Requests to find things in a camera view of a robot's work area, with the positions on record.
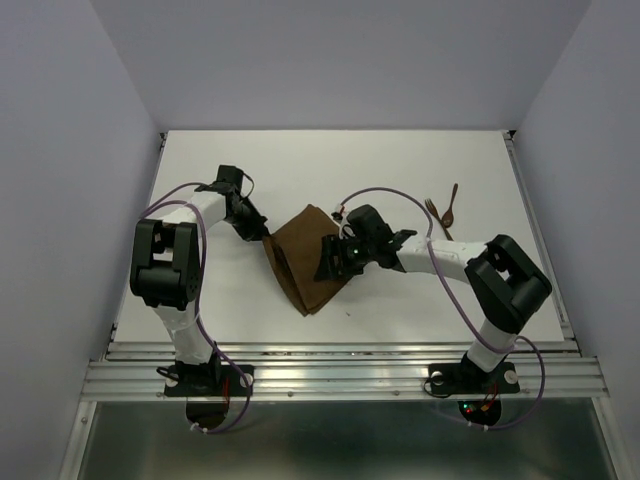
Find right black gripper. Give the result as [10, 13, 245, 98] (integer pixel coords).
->
[312, 233, 374, 282]

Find brown cloth napkin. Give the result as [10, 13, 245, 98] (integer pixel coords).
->
[262, 204, 350, 316]

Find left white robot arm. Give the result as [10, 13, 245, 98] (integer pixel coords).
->
[129, 165, 269, 394]

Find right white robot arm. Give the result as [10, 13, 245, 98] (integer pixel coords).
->
[314, 205, 552, 390]

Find brown wooden fork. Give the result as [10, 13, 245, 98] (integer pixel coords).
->
[424, 198, 453, 241]

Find brown wooden spoon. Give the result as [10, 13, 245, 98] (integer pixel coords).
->
[441, 183, 459, 228]

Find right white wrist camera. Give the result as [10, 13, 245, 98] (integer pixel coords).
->
[331, 204, 349, 238]

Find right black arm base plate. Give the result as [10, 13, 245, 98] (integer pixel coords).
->
[424, 362, 520, 397]

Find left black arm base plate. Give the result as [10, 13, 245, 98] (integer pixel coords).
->
[163, 364, 254, 398]

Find aluminium front rail frame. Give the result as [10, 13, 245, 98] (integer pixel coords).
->
[59, 335, 634, 479]

